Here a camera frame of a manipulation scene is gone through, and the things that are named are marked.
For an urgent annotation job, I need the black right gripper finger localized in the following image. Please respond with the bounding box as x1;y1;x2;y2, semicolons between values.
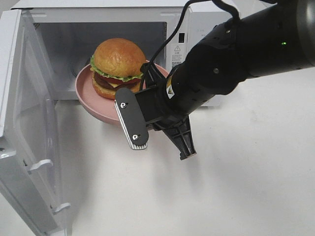
163;116;196;160

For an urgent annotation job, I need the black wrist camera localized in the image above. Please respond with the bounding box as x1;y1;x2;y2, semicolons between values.
114;88;163;150

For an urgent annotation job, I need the black cable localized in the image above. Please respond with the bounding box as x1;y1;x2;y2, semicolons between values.
140;0;241;93

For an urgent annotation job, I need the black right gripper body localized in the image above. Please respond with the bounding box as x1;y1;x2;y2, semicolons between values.
141;62;186;130

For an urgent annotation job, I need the white microwave oven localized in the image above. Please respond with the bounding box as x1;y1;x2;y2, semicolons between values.
13;0;230;100

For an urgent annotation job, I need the pink plate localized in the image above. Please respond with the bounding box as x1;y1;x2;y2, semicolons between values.
74;59;170;125

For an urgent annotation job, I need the burger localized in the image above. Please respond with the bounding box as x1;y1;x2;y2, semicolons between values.
90;38;146;100

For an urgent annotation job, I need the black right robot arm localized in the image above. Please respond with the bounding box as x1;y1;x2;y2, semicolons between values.
141;0;315;159

